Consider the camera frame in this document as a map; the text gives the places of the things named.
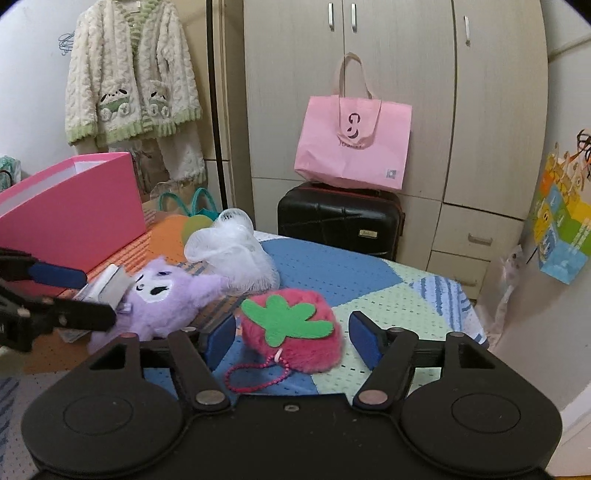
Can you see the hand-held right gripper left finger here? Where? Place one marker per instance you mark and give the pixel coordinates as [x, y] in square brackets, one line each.
[220, 344]

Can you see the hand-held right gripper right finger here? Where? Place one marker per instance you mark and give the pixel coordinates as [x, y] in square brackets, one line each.
[364, 339]

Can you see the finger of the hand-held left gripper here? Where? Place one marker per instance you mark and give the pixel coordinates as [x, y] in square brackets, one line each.
[60, 275]
[83, 314]

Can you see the white tissue pack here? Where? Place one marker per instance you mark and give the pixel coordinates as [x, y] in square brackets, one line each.
[108, 286]

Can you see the pink cardboard box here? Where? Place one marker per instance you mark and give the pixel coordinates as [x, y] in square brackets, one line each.
[78, 212]

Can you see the pink strawberry plush purse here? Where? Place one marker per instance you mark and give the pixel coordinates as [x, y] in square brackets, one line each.
[295, 332]

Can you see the purple plush toy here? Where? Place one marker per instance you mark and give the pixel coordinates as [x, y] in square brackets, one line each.
[161, 304]

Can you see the white mesh bath pouf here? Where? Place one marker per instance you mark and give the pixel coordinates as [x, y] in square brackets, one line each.
[231, 254]

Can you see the green patterned box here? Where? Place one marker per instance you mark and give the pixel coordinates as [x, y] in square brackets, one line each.
[9, 170]

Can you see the black suitcase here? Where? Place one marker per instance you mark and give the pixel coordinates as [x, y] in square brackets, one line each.
[337, 221]

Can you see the green plush ball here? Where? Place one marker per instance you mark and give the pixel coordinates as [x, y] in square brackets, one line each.
[198, 224]

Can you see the clear plastic bag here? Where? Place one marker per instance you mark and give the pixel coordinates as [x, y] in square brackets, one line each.
[510, 286]

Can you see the cream fleece pants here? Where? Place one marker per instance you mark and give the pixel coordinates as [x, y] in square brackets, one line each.
[184, 152]

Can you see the pink tote bag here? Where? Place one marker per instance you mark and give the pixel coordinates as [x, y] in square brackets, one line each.
[351, 152]

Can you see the cream fleece cardigan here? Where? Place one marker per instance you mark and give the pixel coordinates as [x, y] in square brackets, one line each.
[115, 69]

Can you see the colourful paper bag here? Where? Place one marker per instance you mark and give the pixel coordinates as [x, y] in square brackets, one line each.
[558, 230]

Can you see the light wood wardrobe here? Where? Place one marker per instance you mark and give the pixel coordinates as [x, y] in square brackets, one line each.
[485, 115]

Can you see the black wall hook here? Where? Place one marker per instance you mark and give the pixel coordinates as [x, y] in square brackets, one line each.
[585, 143]

